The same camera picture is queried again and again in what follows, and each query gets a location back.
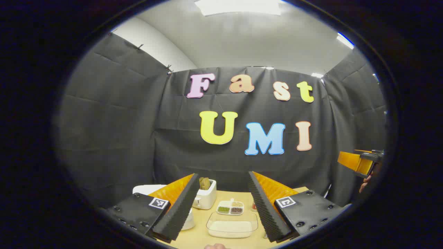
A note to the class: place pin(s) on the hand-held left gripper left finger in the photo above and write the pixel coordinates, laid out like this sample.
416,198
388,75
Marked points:
180,211

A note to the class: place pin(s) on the white toaster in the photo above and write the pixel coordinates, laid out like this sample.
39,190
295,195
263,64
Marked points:
207,199

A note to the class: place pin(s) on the large ceiling light panel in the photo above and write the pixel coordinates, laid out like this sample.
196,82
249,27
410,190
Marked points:
238,7

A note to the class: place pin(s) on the brown toast slice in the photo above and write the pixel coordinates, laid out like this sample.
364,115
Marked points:
201,183
207,183

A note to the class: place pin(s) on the white divided dish of beans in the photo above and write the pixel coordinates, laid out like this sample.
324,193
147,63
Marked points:
230,207

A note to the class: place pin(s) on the small ceiling light panel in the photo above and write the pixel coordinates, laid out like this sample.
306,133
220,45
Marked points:
345,40

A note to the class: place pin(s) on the clear tray of rice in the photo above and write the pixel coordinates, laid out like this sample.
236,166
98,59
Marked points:
231,228

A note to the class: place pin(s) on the white rice cooker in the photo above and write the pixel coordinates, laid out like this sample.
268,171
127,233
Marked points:
144,189

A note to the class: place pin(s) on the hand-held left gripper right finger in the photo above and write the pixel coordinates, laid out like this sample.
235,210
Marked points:
264,207

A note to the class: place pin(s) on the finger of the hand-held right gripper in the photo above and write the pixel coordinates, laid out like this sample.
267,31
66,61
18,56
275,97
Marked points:
353,160
365,151

